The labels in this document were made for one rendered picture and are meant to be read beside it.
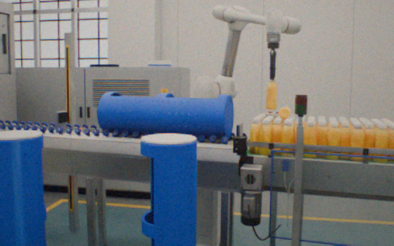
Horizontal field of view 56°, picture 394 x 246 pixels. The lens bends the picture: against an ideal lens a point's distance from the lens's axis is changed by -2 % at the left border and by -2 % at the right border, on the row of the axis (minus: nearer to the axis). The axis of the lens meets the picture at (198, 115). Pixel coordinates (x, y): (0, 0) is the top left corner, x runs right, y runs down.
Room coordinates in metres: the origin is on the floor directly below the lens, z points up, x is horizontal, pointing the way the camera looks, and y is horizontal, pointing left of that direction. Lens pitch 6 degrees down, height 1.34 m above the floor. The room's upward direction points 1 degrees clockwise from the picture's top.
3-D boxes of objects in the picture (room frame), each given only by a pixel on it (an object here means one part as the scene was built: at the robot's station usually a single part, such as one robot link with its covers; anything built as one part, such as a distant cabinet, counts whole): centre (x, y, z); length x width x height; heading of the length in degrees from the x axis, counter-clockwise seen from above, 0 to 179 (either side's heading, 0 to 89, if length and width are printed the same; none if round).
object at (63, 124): (2.75, 1.01, 1.00); 0.10 x 0.04 x 0.15; 163
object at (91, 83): (4.36, 1.21, 0.72); 2.15 x 0.54 x 1.45; 80
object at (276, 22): (2.43, -0.48, 1.70); 0.13 x 0.11 x 0.16; 125
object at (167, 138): (1.88, 0.15, 1.03); 0.28 x 0.28 x 0.01
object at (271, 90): (2.42, -0.47, 1.23); 0.07 x 0.07 x 0.19
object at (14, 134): (1.95, 0.98, 1.03); 0.28 x 0.28 x 0.01
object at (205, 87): (2.99, -0.05, 1.24); 0.18 x 0.16 x 0.22; 125
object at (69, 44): (3.11, 1.07, 0.85); 0.06 x 0.06 x 1.70; 73
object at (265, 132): (2.14, -0.39, 0.99); 0.07 x 0.07 x 0.19
